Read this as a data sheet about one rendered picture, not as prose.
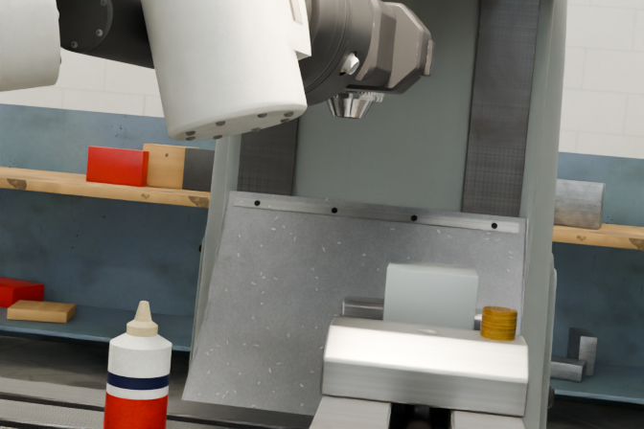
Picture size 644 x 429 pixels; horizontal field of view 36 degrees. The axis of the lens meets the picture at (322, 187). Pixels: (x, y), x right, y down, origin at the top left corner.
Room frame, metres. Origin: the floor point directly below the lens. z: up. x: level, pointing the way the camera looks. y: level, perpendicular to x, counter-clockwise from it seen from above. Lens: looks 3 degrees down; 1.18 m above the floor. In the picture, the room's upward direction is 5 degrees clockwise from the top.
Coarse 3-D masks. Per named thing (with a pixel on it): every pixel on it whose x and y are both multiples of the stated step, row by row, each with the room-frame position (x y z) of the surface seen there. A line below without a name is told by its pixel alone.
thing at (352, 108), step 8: (328, 104) 0.68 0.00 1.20; (336, 104) 0.67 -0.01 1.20; (344, 104) 0.67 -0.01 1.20; (352, 104) 0.67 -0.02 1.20; (360, 104) 0.67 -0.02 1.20; (368, 104) 0.67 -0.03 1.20; (336, 112) 0.67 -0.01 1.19; (344, 112) 0.67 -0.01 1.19; (352, 112) 0.67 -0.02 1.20; (360, 112) 0.67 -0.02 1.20
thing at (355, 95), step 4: (340, 92) 0.66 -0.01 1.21; (344, 92) 0.66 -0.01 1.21; (348, 92) 0.66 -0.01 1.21; (352, 92) 0.66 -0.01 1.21; (356, 92) 0.66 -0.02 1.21; (360, 92) 0.66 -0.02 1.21; (364, 92) 0.66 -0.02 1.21; (368, 92) 0.66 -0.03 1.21; (372, 92) 0.67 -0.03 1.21; (336, 96) 0.66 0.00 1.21; (340, 96) 0.66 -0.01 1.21; (344, 96) 0.66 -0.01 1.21; (348, 96) 0.66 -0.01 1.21; (352, 96) 0.66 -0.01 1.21; (356, 96) 0.66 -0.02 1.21; (360, 96) 0.66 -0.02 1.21; (364, 96) 0.66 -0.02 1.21; (368, 96) 0.66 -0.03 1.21; (372, 96) 0.66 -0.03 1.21; (376, 96) 0.67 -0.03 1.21; (380, 96) 0.67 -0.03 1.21; (364, 100) 0.66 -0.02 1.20; (368, 100) 0.66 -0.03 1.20; (372, 100) 0.67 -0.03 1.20; (376, 100) 0.67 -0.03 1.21; (380, 100) 0.67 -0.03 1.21
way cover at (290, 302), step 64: (256, 192) 1.06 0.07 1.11; (256, 256) 1.03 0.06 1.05; (320, 256) 1.02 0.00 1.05; (384, 256) 1.02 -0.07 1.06; (448, 256) 1.02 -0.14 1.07; (512, 256) 1.01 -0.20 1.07; (256, 320) 1.00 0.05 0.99; (320, 320) 0.99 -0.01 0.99; (192, 384) 0.95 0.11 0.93; (256, 384) 0.95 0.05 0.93; (320, 384) 0.94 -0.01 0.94
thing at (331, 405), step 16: (352, 304) 0.71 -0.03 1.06; (368, 304) 0.71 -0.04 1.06; (480, 320) 0.70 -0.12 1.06; (336, 400) 0.59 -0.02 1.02; (352, 400) 0.59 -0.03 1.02; (368, 400) 0.59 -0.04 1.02; (320, 416) 0.55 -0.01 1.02; (336, 416) 0.55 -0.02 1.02; (352, 416) 0.56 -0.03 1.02; (368, 416) 0.56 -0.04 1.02; (384, 416) 0.56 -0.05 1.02; (400, 416) 0.69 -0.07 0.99; (416, 416) 0.60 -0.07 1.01; (432, 416) 0.62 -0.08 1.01; (448, 416) 0.62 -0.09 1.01; (464, 416) 0.58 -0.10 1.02; (480, 416) 0.58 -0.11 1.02; (496, 416) 0.58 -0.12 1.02
